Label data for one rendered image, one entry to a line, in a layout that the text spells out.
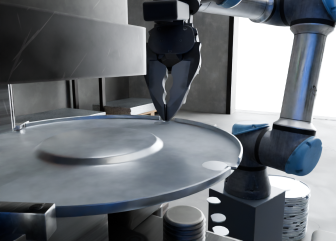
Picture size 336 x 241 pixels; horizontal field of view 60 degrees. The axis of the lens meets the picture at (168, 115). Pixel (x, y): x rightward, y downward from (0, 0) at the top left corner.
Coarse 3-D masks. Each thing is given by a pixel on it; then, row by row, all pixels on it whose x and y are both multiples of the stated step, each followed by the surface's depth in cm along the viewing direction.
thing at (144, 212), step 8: (144, 208) 30; (152, 208) 32; (160, 208) 33; (112, 216) 28; (120, 216) 28; (128, 216) 28; (136, 216) 29; (144, 216) 30; (160, 216) 33; (120, 224) 28; (128, 224) 28; (136, 224) 29
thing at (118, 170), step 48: (0, 144) 31; (48, 144) 29; (96, 144) 29; (144, 144) 29; (192, 144) 31; (240, 144) 29; (0, 192) 20; (48, 192) 20; (96, 192) 20; (144, 192) 20; (192, 192) 19
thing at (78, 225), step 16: (64, 224) 17; (80, 224) 19; (96, 224) 20; (0, 240) 15; (16, 240) 15; (32, 240) 16; (48, 240) 17; (64, 240) 18; (80, 240) 19; (96, 240) 20
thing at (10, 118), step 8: (0, 88) 19; (8, 88) 19; (0, 96) 19; (8, 96) 19; (0, 104) 19; (8, 104) 19; (0, 112) 19; (8, 112) 19; (0, 120) 19; (8, 120) 19; (0, 128) 19; (8, 128) 19
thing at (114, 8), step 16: (0, 0) 13; (16, 0) 14; (32, 0) 14; (48, 0) 15; (64, 0) 16; (80, 0) 17; (96, 0) 18; (112, 0) 19; (96, 16) 18; (112, 16) 20
